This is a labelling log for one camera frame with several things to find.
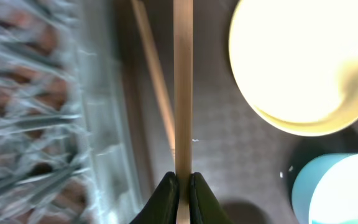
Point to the dark brown serving tray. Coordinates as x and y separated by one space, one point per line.
249 165

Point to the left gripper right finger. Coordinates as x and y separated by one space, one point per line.
204 206

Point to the yellow plate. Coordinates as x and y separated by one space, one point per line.
296 63

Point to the light blue bowl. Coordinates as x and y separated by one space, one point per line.
326 190

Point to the grey plastic dish rack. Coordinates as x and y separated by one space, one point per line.
65 152

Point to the wooden chopstick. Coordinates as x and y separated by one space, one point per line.
183 86
155 70

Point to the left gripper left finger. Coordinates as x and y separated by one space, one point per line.
162 206

